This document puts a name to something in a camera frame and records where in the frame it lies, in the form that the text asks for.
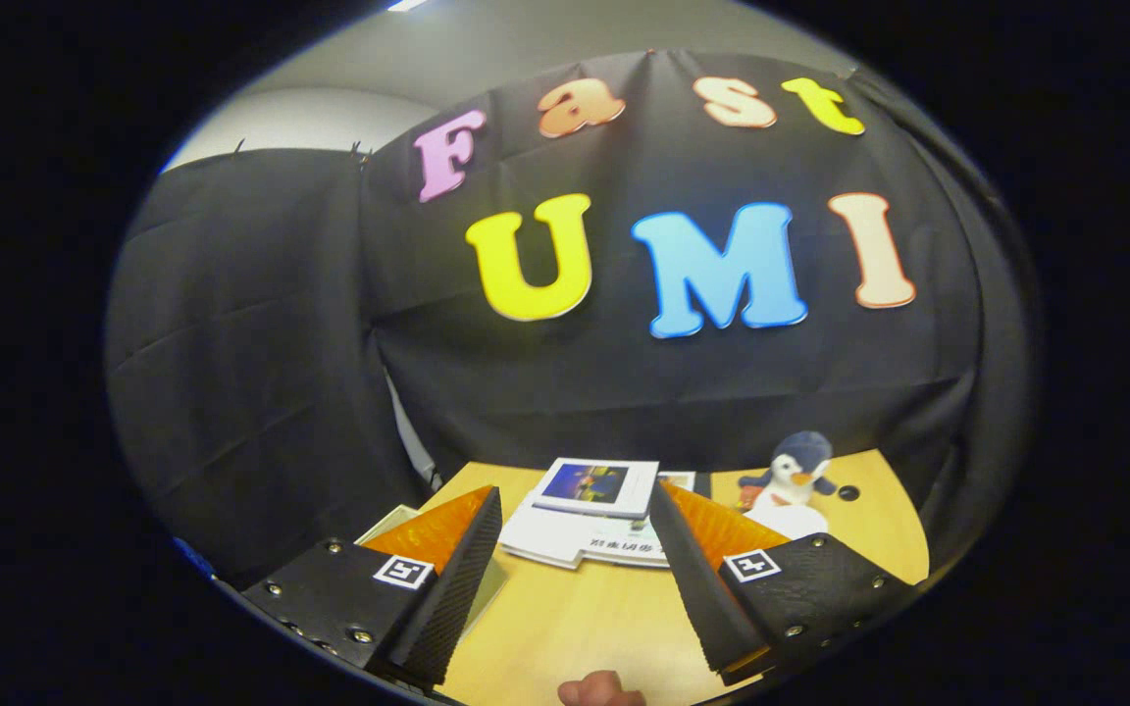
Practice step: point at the dark cover book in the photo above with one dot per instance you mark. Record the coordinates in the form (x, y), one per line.
(702, 485)

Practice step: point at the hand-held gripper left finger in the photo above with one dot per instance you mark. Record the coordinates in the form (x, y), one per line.
(452, 588)

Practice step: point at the white duck plush toy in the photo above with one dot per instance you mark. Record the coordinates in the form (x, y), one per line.
(781, 520)

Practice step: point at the penguin plush toy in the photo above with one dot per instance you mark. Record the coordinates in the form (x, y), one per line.
(800, 461)

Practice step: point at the large white text-cover book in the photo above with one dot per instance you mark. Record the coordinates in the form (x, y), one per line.
(540, 539)

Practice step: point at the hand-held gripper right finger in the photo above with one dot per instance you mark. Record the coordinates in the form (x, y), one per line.
(702, 588)

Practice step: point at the beige fabric storage box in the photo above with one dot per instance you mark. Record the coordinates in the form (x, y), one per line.
(488, 598)

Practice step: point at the small white picture-cover book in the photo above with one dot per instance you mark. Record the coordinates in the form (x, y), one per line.
(594, 485)

